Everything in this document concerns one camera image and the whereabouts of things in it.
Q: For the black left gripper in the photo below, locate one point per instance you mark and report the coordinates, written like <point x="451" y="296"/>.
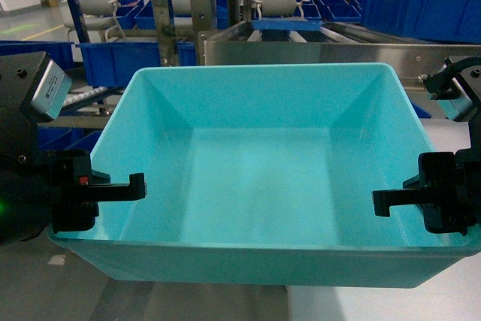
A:
<point x="35" y="196"/>

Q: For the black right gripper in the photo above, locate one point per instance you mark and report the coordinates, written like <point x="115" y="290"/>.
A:
<point x="446" y="189"/>

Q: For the light turquoise plastic bin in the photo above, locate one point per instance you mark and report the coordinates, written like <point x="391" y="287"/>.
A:
<point x="263" y="174"/>

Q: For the large blue bin centre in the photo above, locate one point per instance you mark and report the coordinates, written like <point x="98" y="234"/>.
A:
<point x="445" y="21"/>

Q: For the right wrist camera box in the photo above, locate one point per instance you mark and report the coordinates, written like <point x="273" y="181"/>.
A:
<point x="455" y="87"/>

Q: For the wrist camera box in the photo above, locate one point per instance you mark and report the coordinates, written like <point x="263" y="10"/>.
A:
<point x="455" y="87"/>
<point x="33" y="85"/>

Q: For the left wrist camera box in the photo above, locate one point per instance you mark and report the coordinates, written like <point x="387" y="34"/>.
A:
<point x="33" y="85"/>

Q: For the stainless steel shelf rail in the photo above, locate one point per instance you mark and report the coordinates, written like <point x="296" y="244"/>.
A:
<point x="242" y="44"/>

